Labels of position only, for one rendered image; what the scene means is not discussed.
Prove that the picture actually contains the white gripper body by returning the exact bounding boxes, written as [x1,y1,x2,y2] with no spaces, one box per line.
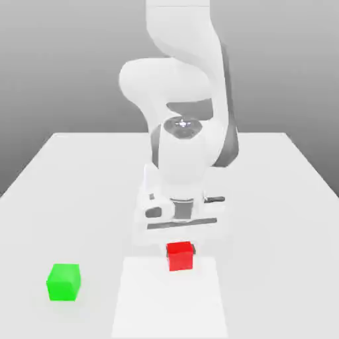
[144,217,221,242]

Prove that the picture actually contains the small red cube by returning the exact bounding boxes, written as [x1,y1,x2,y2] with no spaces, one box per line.
[166,241,196,272]

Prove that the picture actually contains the small green cube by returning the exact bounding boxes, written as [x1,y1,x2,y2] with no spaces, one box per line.
[46,263,81,302]

